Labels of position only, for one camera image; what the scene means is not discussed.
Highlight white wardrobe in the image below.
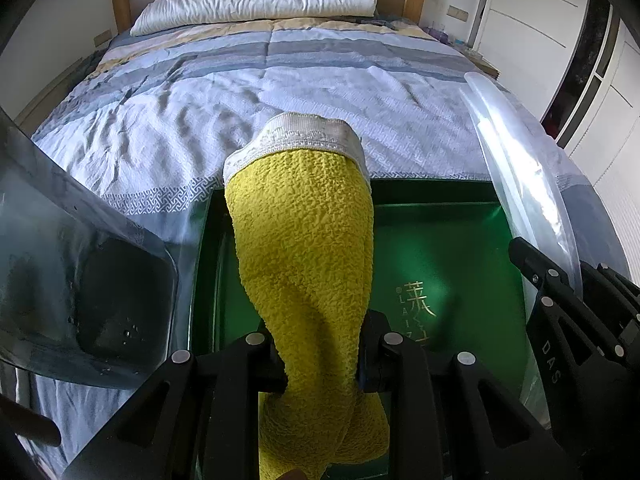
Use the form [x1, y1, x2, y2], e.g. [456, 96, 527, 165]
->
[470, 0, 640, 161]

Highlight striped bedspread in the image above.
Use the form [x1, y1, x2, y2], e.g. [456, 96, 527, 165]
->
[0, 16, 631, 480]

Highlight dark brown rounded object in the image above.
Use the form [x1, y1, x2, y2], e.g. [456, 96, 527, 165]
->
[0, 396, 62, 448]

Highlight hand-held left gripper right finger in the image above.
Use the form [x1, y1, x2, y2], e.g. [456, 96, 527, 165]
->
[356, 310, 581, 480]

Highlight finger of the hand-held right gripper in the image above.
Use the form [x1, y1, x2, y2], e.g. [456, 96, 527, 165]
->
[581, 262, 640, 361]
[509, 236, 582, 411]

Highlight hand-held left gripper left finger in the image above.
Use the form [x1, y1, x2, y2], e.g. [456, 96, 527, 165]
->
[65, 332, 287, 480]

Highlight yellow towel with grey hem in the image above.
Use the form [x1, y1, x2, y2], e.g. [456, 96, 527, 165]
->
[222, 112, 391, 480]

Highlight green storage box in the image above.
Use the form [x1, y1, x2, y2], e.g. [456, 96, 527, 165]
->
[187, 177, 538, 480]

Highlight white pillow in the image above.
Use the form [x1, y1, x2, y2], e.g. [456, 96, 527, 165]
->
[130, 0, 377, 37]

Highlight clear plastic box lid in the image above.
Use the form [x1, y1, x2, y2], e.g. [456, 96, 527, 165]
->
[464, 71, 583, 291]

